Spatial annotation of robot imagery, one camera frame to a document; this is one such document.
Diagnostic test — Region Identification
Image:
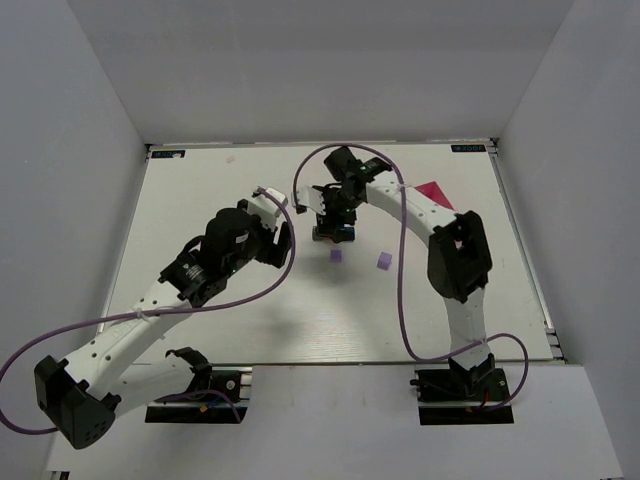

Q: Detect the blue table sticker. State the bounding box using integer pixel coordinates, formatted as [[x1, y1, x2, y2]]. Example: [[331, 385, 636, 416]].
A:
[[151, 150, 186, 159], [451, 144, 486, 153]]

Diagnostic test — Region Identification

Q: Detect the left blue table sticker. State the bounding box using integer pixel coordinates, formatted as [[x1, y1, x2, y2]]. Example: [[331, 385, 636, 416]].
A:
[[151, 150, 186, 159]]

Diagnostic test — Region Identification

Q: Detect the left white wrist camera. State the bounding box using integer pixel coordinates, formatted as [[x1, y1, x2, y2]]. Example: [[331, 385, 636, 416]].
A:
[[247, 187, 288, 230]]

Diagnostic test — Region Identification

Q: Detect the purple wood cube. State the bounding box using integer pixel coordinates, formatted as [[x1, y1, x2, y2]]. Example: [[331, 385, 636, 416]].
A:
[[330, 249, 343, 264], [377, 252, 392, 270]]

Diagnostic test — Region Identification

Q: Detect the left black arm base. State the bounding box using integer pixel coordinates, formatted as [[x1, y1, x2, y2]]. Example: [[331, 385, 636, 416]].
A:
[[145, 367, 252, 425]]

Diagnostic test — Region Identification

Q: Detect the dark blue letter cube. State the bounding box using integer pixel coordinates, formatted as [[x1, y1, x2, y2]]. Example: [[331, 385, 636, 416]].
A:
[[311, 226, 321, 242]]

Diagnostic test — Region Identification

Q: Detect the pink plastic box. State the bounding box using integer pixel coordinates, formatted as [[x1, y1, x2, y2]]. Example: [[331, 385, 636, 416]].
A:
[[415, 181, 455, 210]]

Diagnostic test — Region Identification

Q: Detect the right blue table sticker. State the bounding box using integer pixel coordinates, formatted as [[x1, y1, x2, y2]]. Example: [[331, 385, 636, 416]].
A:
[[451, 144, 486, 153]]

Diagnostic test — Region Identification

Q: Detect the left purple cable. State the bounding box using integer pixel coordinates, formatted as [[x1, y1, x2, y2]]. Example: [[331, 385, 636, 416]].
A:
[[0, 186, 298, 434]]

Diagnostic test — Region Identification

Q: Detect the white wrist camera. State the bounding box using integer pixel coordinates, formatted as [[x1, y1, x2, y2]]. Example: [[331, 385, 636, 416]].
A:
[[247, 187, 288, 230], [291, 185, 325, 215]]

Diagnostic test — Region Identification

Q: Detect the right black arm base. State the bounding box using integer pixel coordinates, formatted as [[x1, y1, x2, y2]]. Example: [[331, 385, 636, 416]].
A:
[[409, 368, 514, 426]]

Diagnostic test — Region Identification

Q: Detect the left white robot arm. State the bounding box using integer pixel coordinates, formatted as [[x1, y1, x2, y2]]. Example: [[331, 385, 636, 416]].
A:
[[34, 188, 295, 450]]

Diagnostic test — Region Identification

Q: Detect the blue rectangular wood block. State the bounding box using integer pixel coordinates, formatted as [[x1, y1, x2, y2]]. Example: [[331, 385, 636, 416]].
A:
[[336, 226, 355, 242]]

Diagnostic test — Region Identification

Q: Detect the purple cable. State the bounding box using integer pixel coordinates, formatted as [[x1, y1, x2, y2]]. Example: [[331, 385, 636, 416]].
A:
[[292, 144, 530, 411], [0, 186, 298, 434]]

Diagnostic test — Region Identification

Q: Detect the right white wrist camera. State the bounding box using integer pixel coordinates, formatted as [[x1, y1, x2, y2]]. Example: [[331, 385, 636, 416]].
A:
[[291, 185, 325, 215]]

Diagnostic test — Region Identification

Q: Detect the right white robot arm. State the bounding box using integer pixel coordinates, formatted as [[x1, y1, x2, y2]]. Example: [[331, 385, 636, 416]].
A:
[[294, 145, 495, 396]]

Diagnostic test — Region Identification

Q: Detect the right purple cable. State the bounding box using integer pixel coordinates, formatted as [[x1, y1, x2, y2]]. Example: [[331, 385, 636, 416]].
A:
[[292, 144, 530, 411]]

